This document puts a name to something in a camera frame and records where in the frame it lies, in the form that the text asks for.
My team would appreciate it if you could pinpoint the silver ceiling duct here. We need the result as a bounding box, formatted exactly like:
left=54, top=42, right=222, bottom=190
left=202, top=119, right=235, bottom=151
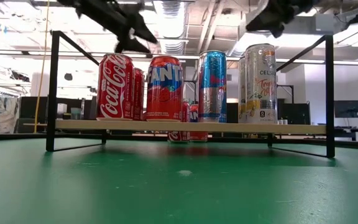
left=152, top=0, right=188, bottom=55

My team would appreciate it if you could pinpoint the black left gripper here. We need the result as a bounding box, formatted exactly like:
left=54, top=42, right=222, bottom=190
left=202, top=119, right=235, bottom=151
left=57, top=0, right=159, bottom=54

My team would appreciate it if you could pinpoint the wooden shelf black metal frame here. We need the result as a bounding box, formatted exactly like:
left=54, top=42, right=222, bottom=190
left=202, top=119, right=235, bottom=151
left=45, top=30, right=336, bottom=159

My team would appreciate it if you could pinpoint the Star Wars Coca-Cola can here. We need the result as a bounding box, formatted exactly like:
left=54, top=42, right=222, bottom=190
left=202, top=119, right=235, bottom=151
left=96, top=53, right=135, bottom=121

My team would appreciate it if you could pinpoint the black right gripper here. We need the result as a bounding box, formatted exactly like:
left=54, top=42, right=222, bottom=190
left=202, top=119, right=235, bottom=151
left=246, top=0, right=318, bottom=39

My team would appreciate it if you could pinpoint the white Celsius can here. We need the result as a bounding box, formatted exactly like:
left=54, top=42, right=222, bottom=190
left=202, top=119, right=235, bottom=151
left=237, top=57, right=248, bottom=124
left=244, top=43, right=278, bottom=124

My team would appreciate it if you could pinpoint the black desk monitor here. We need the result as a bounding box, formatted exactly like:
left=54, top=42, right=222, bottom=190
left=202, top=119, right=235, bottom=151
left=19, top=96, right=85, bottom=121

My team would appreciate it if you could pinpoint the green table mat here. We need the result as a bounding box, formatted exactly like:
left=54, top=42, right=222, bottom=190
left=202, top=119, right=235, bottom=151
left=0, top=136, right=358, bottom=224

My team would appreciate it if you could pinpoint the red Coca-Cola can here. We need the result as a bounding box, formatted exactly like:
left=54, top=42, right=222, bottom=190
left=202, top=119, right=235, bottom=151
left=132, top=67, right=145, bottom=121
left=167, top=101, right=191, bottom=144

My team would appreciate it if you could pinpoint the black monitor on arm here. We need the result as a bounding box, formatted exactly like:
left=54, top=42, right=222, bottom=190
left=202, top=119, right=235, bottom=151
left=334, top=100, right=358, bottom=119

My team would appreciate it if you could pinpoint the blue silver Red Bull can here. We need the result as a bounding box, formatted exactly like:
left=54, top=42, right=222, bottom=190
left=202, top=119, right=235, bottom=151
left=198, top=50, right=228, bottom=124

